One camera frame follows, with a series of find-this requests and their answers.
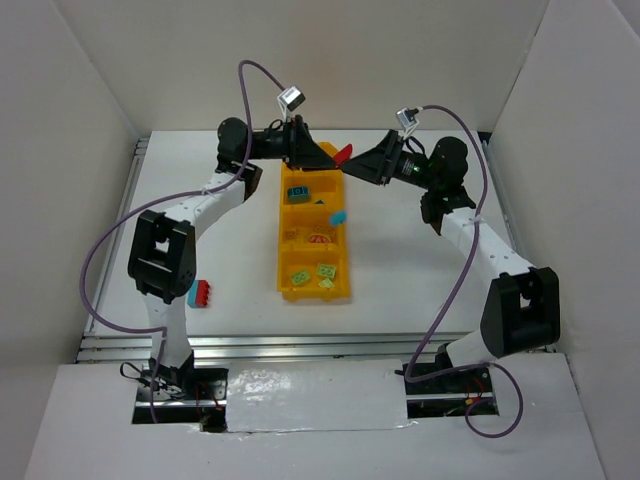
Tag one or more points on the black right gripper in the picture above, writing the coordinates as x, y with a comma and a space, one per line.
390, 158

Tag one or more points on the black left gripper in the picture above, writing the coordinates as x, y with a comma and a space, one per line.
293, 142

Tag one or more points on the red curved lego brick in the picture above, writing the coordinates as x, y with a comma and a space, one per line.
343, 155

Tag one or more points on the teal rounded lego brick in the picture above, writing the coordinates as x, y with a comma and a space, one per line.
298, 195

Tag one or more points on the teal small lego brick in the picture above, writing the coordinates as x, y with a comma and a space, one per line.
337, 218

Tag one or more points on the yellow round orange-print lego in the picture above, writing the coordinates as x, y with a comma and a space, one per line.
317, 238

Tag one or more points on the lime green lego brick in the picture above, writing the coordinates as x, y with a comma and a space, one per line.
326, 270

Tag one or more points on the pale green lego brick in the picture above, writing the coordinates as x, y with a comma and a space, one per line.
326, 283

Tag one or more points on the red studded lego brick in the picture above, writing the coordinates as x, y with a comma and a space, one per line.
202, 294

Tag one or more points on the teal rectangular lego brick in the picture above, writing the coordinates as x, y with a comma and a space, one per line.
192, 297

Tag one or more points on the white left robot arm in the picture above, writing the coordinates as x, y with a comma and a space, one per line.
162, 260

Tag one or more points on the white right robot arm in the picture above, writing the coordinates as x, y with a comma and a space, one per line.
522, 307

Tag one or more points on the yellow divided plastic bin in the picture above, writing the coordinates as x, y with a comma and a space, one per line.
329, 186

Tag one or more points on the lime green lego in bin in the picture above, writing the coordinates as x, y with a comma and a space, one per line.
300, 278

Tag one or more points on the white foil covered panel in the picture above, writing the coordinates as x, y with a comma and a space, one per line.
337, 395

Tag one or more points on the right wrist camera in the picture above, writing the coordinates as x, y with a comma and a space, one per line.
407, 119

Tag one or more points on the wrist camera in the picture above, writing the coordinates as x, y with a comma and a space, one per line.
289, 100
407, 119

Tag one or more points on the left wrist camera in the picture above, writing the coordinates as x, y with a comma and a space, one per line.
289, 100

